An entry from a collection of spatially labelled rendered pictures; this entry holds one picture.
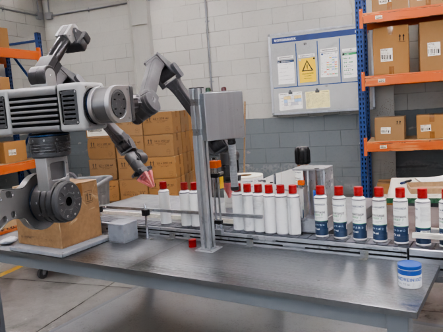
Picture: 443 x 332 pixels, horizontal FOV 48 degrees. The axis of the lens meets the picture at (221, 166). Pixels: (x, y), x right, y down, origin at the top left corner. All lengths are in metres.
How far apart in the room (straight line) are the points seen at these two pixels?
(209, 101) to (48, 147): 0.64
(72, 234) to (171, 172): 3.36
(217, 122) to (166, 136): 3.59
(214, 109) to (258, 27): 4.78
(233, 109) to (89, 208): 0.84
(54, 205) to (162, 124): 3.91
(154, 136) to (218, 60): 1.74
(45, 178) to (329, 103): 4.93
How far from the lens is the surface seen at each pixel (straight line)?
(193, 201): 2.24
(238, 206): 2.12
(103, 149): 5.89
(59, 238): 2.29
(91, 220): 2.39
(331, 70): 6.32
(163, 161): 5.59
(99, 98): 1.60
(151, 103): 1.76
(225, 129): 1.98
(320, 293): 1.59
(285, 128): 6.57
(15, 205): 1.76
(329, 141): 6.47
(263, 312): 2.98
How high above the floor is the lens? 1.42
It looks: 7 degrees down
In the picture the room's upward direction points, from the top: 4 degrees counter-clockwise
